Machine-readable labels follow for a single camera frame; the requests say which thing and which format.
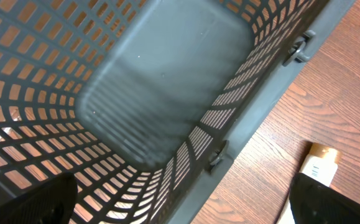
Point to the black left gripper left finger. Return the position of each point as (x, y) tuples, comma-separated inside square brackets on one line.
[(51, 202)]

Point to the dark grey plastic basket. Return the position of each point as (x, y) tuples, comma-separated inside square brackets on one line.
[(146, 103)]

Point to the white tube gold cap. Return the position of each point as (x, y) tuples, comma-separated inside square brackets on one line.
[(321, 164)]

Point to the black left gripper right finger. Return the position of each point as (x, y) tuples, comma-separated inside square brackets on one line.
[(312, 202)]

